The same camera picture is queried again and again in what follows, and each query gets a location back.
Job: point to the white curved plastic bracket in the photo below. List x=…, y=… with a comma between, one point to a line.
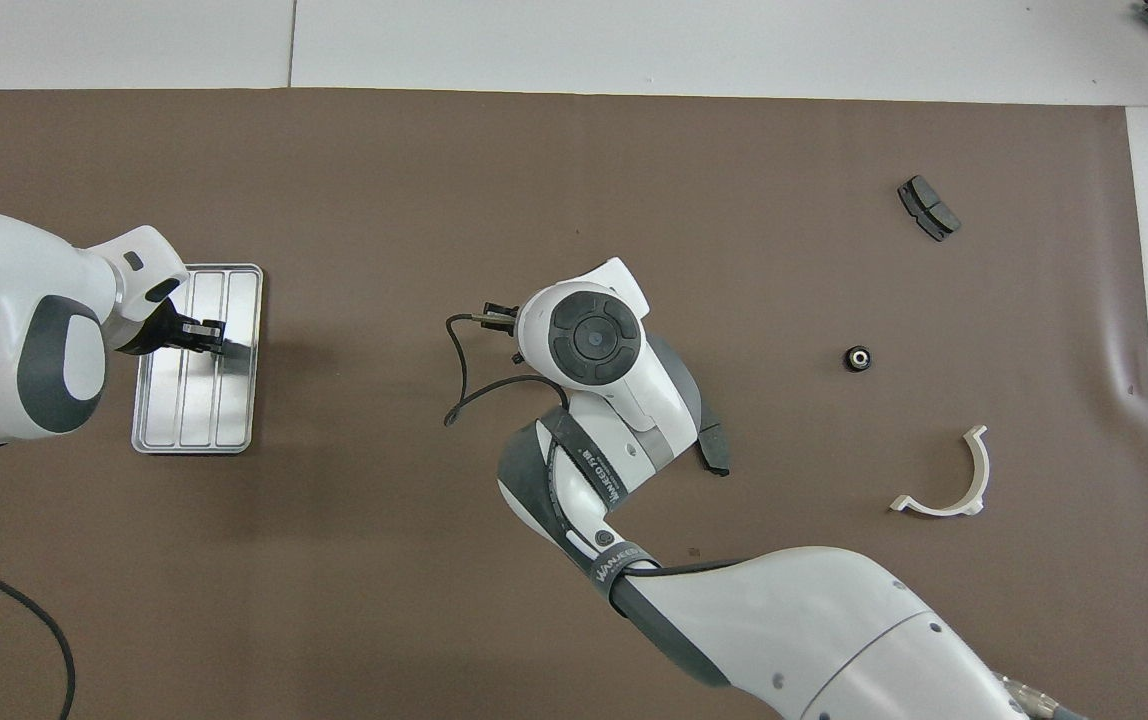
x=981, y=470

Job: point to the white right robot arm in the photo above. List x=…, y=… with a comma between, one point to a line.
x=784, y=620

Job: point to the brown table mat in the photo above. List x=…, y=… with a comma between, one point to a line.
x=334, y=600

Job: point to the silver metal tray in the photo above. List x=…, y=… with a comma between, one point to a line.
x=234, y=400

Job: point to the black bearing gear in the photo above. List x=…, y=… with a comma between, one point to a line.
x=847, y=358

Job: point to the dark grey brake pad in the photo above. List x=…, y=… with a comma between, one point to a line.
x=716, y=455
x=929, y=208

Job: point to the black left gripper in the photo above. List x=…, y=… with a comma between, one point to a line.
x=159, y=330

